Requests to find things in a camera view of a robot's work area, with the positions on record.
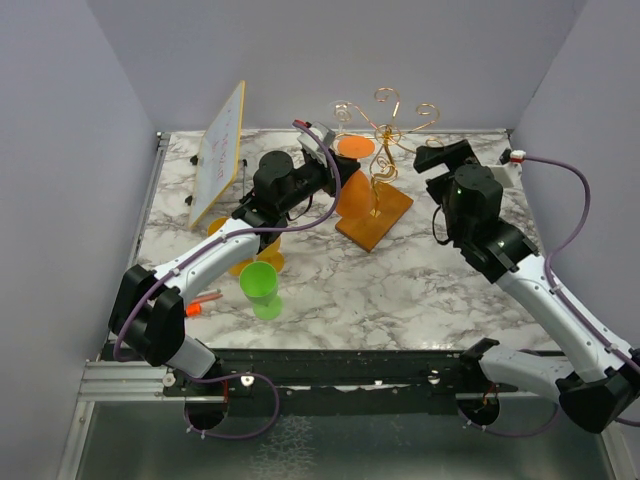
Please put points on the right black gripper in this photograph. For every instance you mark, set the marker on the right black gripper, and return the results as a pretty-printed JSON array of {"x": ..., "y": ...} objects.
[{"x": 454, "y": 154}]

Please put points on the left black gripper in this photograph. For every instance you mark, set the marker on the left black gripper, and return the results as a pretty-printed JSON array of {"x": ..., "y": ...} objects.
[{"x": 326, "y": 172}]

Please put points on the orange plastic goblet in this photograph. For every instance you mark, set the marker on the orange plastic goblet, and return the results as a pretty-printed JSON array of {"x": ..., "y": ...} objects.
[{"x": 356, "y": 196}]

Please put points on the clear wine glass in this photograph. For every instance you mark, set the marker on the clear wine glass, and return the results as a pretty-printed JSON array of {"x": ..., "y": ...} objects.
[{"x": 341, "y": 111}]

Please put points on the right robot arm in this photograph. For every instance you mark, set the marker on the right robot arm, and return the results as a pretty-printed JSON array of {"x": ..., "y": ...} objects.
[{"x": 598, "y": 377}]

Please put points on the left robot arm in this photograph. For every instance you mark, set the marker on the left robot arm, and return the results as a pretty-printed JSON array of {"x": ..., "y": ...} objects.
[{"x": 148, "y": 317}]

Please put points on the yellow plastic goblet right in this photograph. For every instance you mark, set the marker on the yellow plastic goblet right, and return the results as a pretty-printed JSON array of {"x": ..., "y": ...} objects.
[{"x": 272, "y": 255}]

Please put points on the yellow plastic goblet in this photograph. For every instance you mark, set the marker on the yellow plastic goblet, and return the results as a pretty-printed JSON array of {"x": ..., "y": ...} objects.
[
  {"x": 272, "y": 255},
  {"x": 236, "y": 269}
]

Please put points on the small whiteboard on easel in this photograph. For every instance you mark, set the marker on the small whiteboard on easel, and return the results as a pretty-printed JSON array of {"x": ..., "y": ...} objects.
[{"x": 218, "y": 156}]

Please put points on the yellow plastic goblet left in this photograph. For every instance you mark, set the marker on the yellow plastic goblet left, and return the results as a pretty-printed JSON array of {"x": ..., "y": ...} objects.
[{"x": 236, "y": 269}]

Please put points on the green plastic goblet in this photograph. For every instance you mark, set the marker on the green plastic goblet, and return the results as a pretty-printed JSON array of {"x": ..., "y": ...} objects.
[{"x": 259, "y": 282}]

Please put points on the black orange marker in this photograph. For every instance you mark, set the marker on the black orange marker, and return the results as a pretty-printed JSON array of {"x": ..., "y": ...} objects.
[{"x": 193, "y": 310}]

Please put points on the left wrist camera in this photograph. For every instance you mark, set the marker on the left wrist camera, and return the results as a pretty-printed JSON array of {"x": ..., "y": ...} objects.
[{"x": 315, "y": 139}]

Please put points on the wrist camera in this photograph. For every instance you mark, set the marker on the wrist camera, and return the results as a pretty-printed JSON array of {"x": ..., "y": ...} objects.
[
  {"x": 315, "y": 139},
  {"x": 508, "y": 171}
]

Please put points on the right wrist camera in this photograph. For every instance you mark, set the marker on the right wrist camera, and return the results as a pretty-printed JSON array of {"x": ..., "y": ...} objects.
[{"x": 508, "y": 171}]

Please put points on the gold wire glass rack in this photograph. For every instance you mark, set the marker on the gold wire glass rack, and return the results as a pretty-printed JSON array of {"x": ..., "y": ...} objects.
[{"x": 389, "y": 204}]

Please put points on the black mounting rail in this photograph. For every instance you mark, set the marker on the black mounting rail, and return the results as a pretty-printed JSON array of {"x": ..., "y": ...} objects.
[{"x": 259, "y": 383}]

